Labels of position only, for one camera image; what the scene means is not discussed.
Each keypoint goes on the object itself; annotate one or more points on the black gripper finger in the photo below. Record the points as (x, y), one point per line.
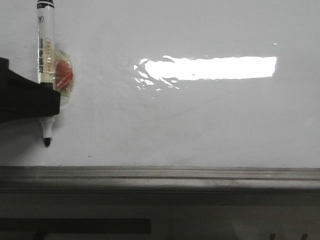
(21, 98)

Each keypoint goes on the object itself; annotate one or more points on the red magnet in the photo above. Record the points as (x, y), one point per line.
(64, 76)

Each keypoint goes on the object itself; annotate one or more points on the black and white whiteboard marker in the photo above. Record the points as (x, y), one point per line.
(45, 10)

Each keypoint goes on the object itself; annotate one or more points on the white whiteboard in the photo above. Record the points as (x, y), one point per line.
(203, 83)

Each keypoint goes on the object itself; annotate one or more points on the grey aluminium whiteboard frame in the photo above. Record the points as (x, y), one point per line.
(155, 179)

